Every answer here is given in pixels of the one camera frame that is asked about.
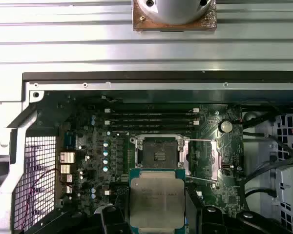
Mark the metal socket cover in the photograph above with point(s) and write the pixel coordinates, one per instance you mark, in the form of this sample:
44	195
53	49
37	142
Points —
215	161

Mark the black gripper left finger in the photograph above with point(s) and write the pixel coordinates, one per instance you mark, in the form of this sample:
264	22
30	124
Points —
112	219

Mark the black and silver PC case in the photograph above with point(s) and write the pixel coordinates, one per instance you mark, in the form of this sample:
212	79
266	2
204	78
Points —
161	85

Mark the green motherboard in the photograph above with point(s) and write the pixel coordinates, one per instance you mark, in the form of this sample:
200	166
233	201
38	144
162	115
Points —
224	192

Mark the CPU socket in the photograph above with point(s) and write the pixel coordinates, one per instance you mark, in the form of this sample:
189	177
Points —
158	151

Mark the round coin battery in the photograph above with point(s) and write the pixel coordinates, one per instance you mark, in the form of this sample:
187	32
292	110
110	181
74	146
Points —
225	126

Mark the silver CPU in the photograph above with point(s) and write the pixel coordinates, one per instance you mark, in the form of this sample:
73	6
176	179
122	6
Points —
156	195

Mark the black RAM slot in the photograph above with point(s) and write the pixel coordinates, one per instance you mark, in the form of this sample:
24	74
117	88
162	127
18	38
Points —
151	123
151	119
151	128
151	113

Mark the silver drive cage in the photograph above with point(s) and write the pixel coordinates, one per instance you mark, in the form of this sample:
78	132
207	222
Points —
286	180

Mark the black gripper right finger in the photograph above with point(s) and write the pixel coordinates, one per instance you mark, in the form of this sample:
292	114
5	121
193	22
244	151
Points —
215	221

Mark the blue port connector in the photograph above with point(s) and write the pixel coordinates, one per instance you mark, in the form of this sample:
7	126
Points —
70	141

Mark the silver port housing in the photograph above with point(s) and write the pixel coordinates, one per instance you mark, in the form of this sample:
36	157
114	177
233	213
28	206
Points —
68	189
67	157
68	178
65	169

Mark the square brown base plate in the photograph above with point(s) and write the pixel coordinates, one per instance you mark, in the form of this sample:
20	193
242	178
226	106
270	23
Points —
141	25

